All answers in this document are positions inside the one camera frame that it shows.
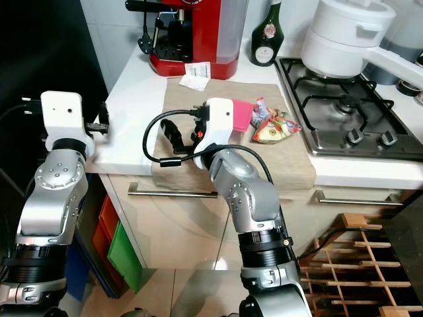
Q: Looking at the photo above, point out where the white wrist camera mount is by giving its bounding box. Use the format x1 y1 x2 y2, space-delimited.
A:
198 97 235 156
40 90 90 159

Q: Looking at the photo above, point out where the dark green glass bottle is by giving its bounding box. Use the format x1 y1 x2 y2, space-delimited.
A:
250 0 285 67

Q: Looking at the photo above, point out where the green plastic bin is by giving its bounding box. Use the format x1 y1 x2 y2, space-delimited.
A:
106 221 143 295

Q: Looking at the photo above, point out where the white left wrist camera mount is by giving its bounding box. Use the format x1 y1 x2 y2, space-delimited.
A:
40 90 90 159

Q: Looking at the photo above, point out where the black fridge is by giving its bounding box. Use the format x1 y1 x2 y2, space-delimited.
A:
0 0 106 199

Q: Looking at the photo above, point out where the steel drawer handle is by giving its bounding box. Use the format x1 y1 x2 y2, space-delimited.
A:
128 184 219 199
314 192 404 207

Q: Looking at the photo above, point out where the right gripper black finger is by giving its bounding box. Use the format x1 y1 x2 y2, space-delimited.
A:
162 121 189 156

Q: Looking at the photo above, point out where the orange plastic bin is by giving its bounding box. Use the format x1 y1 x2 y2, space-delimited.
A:
96 195 120 252

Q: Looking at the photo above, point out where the beige table mat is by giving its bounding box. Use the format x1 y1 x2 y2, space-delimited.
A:
151 78 317 192

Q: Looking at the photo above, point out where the wooden slatted rack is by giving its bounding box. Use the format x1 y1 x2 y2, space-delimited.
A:
297 213 423 317

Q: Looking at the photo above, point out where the white cooking pot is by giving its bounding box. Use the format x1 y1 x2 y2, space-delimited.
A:
301 0 423 90

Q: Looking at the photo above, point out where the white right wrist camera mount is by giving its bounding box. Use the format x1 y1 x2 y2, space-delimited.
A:
198 97 235 156

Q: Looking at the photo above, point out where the white paper receipt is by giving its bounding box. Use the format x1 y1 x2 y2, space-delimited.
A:
180 61 212 91

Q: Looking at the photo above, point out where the steel gas stove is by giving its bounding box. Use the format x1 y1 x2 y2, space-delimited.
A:
274 58 423 160

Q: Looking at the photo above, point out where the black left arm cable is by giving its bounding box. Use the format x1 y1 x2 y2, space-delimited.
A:
0 98 44 199

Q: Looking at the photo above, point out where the red coffee machine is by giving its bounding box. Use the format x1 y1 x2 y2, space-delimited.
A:
126 0 249 80

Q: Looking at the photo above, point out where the blue plastic bin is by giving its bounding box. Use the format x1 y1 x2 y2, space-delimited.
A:
69 244 90 301

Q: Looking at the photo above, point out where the grey steel pot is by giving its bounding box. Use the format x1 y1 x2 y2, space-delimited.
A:
380 20 423 87

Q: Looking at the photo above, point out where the colourful snack packet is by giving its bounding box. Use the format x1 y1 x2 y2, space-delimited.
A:
251 98 303 145

